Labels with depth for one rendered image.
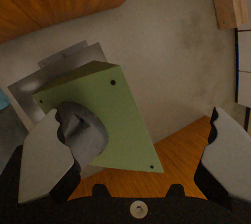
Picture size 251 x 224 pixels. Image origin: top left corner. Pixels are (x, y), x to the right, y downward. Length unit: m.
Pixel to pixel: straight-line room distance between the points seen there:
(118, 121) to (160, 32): 1.52
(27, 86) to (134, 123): 0.36
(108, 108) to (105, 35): 1.24
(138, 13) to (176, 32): 0.51
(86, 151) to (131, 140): 0.09
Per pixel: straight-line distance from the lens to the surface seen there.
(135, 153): 0.33
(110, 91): 0.24
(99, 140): 0.30
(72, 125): 0.28
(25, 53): 1.48
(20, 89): 0.52
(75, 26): 1.45
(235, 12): 2.25
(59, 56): 1.41
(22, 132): 0.21
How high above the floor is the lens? 1.42
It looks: 63 degrees down
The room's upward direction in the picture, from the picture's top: 129 degrees clockwise
